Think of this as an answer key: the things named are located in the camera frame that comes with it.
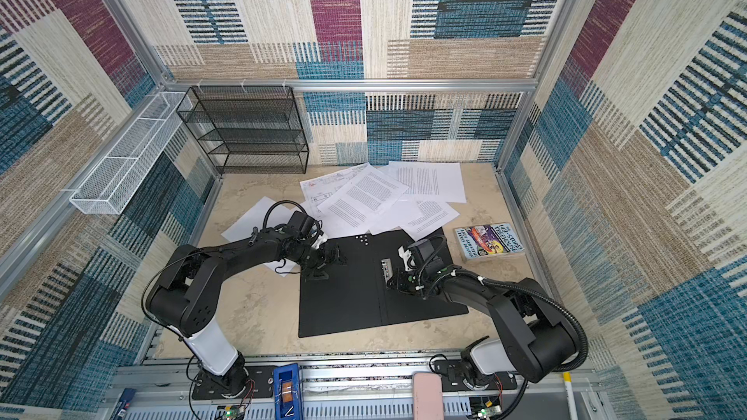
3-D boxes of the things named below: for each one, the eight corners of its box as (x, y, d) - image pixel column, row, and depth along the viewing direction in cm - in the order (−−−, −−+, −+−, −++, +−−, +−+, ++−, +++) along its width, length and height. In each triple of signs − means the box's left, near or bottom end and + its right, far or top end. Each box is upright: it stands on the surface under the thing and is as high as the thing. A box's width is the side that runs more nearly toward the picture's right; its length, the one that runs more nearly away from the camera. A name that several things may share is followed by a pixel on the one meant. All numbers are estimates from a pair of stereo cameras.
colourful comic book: (464, 259, 97) (466, 255, 94) (454, 232, 103) (456, 227, 101) (520, 253, 98) (524, 248, 95) (507, 226, 104) (511, 221, 102)
